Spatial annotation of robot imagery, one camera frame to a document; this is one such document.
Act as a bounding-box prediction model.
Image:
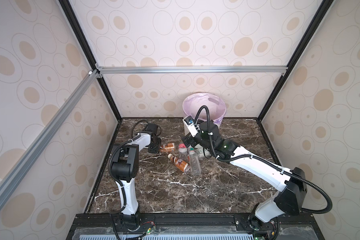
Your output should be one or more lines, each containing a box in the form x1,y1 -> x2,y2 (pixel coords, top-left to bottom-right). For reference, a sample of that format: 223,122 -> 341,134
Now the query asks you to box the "small bottle pink cap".
178,144 -> 189,162

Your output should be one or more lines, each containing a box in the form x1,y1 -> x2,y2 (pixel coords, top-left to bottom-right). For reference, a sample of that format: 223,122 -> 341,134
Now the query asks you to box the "clear bottle white cap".
188,147 -> 202,176

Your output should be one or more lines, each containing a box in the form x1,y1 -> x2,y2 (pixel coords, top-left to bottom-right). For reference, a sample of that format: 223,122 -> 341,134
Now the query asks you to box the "brown tea bottle orange label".
168,154 -> 191,174

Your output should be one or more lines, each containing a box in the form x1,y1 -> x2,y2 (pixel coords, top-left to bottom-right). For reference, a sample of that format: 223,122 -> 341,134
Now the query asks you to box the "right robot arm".
182,106 -> 333,231

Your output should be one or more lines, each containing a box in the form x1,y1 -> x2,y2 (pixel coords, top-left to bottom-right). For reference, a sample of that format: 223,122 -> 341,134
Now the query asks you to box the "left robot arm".
108,120 -> 162,228

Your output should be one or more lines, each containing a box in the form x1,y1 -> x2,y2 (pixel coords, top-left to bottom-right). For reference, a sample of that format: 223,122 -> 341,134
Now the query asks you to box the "white plastic waste bin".
182,116 -> 223,150

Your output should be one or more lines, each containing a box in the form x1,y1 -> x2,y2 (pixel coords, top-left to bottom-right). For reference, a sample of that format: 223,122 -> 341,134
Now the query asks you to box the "pink bin liner bag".
182,93 -> 227,127

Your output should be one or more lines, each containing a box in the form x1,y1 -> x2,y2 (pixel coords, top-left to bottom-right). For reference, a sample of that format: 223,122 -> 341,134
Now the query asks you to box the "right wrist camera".
183,116 -> 199,137

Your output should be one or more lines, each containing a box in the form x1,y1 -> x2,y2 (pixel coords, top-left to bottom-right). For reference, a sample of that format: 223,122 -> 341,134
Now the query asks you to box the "back aluminium rail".
99,66 -> 288,74

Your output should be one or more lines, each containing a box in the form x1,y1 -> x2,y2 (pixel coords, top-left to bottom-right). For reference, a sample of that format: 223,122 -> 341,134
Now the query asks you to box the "aluminium rail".
99,66 -> 288,74
0,70 -> 100,210

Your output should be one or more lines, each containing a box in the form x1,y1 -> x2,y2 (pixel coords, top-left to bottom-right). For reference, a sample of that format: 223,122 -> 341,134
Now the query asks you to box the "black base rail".
67,213 -> 324,240

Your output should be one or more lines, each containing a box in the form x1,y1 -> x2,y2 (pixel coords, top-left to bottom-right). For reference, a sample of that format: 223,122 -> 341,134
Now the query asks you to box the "black frame post left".
58,0 -> 123,122

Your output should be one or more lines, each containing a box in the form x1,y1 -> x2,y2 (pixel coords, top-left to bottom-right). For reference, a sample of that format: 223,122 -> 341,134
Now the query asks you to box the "black frame post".
258,0 -> 334,123
58,0 -> 123,122

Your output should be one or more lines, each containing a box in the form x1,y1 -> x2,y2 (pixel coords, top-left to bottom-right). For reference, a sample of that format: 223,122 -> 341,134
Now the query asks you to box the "left aluminium rail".
0,70 -> 100,210

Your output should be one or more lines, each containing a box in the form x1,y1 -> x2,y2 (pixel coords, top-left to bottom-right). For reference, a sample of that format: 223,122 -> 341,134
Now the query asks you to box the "black frame post right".
258,0 -> 334,123

